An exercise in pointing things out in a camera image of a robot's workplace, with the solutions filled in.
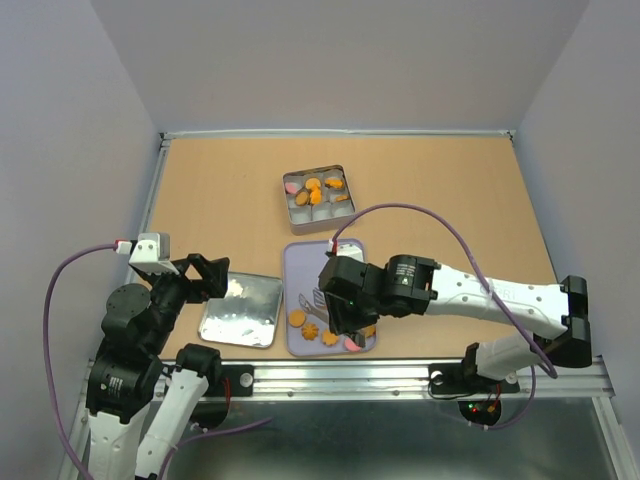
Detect lavender plastic tray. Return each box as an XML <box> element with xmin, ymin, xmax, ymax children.
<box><xmin>282</xmin><ymin>241</ymin><xmax>377</xmax><ymax>357</ymax></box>

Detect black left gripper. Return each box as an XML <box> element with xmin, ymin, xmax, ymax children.
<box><xmin>141</xmin><ymin>248</ymin><xmax>231</xmax><ymax>347</ymax></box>

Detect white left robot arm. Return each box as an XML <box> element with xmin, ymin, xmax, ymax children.
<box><xmin>86</xmin><ymin>254</ymin><xmax>232</xmax><ymax>479</ymax></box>

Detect plain round tan cookie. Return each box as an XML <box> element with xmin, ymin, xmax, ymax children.
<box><xmin>288</xmin><ymin>309</ymin><xmax>306</xmax><ymax>328</ymax></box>

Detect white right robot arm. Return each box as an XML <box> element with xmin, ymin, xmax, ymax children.
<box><xmin>318</xmin><ymin>255</ymin><xmax>593</xmax><ymax>396</ymax></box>

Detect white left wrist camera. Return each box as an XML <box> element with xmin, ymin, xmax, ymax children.
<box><xmin>129</xmin><ymin>232</ymin><xmax>170</xmax><ymax>268</ymax></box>

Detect pink round cookie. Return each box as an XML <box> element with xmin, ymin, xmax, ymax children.
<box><xmin>284</xmin><ymin>182</ymin><xmax>301</xmax><ymax>194</ymax></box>
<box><xmin>344</xmin><ymin>338</ymin><xmax>361</xmax><ymax>352</ymax></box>

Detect orange fish cookie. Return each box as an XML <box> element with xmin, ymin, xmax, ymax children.
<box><xmin>325</xmin><ymin>178</ymin><xmax>344</xmax><ymax>190</ymax></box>
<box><xmin>309</xmin><ymin>189</ymin><xmax>323</xmax><ymax>205</ymax></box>

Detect square cookie tin with cups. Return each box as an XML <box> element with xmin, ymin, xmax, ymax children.
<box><xmin>282</xmin><ymin>164</ymin><xmax>356</xmax><ymax>236</ymax></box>

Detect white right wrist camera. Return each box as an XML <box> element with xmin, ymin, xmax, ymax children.
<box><xmin>336</xmin><ymin>243</ymin><xmax>364</xmax><ymax>262</ymax></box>

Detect metal tongs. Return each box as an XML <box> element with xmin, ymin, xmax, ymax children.
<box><xmin>350</xmin><ymin>332</ymin><xmax>366</xmax><ymax>348</ymax></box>

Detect silver tin lid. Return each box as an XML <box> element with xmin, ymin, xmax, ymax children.
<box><xmin>198</xmin><ymin>272</ymin><xmax>283</xmax><ymax>349</ymax></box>

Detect round dotted biscuit left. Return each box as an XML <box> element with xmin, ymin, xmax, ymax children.
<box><xmin>294</xmin><ymin>191</ymin><xmax>310</xmax><ymax>207</ymax></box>

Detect aluminium mounting rail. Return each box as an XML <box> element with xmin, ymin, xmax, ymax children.
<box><xmin>74</xmin><ymin>357</ymin><xmax>617</xmax><ymax>479</ymax></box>

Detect circuit board with leds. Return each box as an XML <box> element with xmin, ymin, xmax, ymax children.
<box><xmin>457</xmin><ymin>400</ymin><xmax>502</xmax><ymax>430</ymax></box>

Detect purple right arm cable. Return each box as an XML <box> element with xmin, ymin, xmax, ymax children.
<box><xmin>327</xmin><ymin>202</ymin><xmax>559</xmax><ymax>432</ymax></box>

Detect swirl flower cookie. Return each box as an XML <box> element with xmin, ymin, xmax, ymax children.
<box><xmin>300</xmin><ymin>322</ymin><xmax>319</xmax><ymax>341</ymax></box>

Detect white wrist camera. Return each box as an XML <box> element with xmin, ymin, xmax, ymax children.
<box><xmin>336</xmin><ymin>243</ymin><xmax>364</xmax><ymax>262</ymax></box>
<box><xmin>129</xmin><ymin>232</ymin><xmax>170</xmax><ymax>268</ymax></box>

